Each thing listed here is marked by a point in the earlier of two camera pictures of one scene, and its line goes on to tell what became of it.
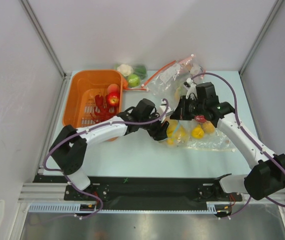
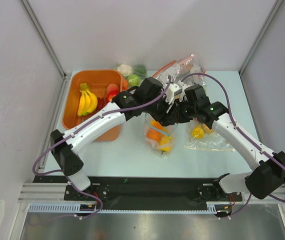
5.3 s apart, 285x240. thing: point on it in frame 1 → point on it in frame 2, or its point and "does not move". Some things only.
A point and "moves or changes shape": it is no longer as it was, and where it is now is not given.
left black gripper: x=159 y=133 → x=165 y=118
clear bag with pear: x=201 y=135 does not move
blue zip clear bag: x=178 y=133 moves or changes shape
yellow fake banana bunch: x=175 y=131 → x=87 y=102
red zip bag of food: x=167 y=84 does not move
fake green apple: x=133 y=80 does not move
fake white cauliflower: x=126 y=70 does not move
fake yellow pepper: x=197 y=132 does not move
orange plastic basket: x=82 y=87 does not move
